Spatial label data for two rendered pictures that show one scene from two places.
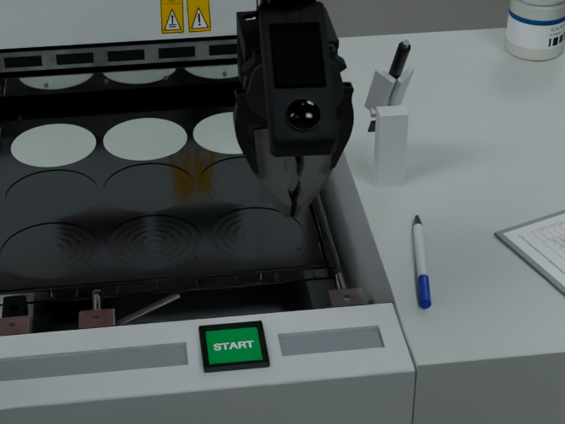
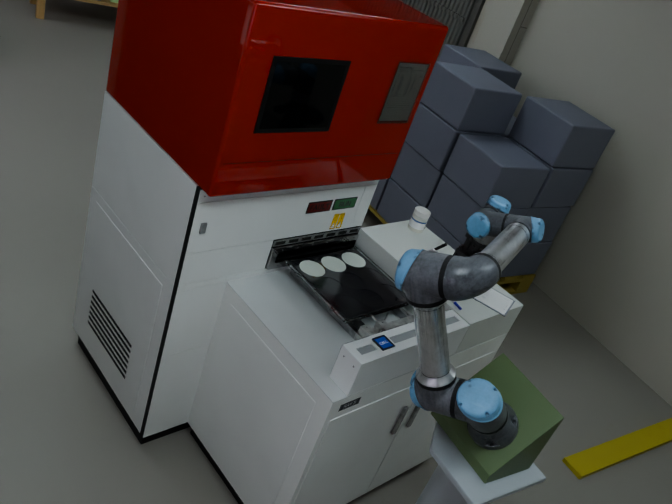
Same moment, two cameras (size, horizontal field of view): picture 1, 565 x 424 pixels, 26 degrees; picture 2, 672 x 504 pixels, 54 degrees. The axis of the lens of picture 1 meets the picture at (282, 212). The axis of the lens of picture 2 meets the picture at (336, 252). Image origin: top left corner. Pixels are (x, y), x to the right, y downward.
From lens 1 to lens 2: 178 cm
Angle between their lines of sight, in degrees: 36
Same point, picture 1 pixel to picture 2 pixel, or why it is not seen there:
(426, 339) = (467, 317)
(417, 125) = not seen: hidden behind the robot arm
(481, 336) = (475, 315)
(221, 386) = not seen: hidden behind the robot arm
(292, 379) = (451, 331)
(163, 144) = (340, 265)
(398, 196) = not seen: hidden behind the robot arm
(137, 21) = (325, 226)
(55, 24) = (305, 228)
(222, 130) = (350, 259)
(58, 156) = (317, 272)
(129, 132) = (327, 262)
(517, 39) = (415, 227)
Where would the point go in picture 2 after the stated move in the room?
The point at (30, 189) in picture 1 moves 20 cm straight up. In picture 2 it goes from (322, 284) to (339, 239)
